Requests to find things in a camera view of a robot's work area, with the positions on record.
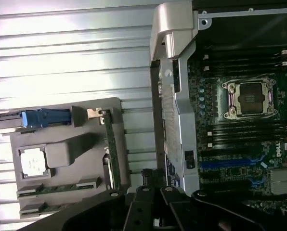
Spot green RAM stick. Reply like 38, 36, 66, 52
99, 108, 123, 191
17, 177, 102, 196
19, 201, 49, 216

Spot RAM slot with white latches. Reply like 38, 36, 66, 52
206, 136, 287, 148
203, 61, 287, 72
206, 124, 287, 137
203, 49, 287, 61

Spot RAM slot with black latches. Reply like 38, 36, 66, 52
206, 55, 287, 66
209, 130, 287, 142

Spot black expansion slot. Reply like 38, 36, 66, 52
200, 180, 252, 192

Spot dark green motherboard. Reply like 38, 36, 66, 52
187, 43, 287, 205

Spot blue and white case label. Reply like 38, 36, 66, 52
166, 154, 183, 189

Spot blue expansion slot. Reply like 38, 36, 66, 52
200, 158, 265, 169

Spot silver finned heat sink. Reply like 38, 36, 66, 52
269, 167, 287, 196

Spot silver open PC case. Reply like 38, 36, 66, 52
149, 0, 287, 201

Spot grey plastic parts rack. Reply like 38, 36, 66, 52
0, 96, 132, 220

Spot silver CPU chip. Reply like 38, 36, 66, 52
20, 147, 48, 178

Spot metal CPU socket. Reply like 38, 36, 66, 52
220, 77, 277, 119

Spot silver case corner handle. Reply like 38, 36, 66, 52
150, 0, 200, 61

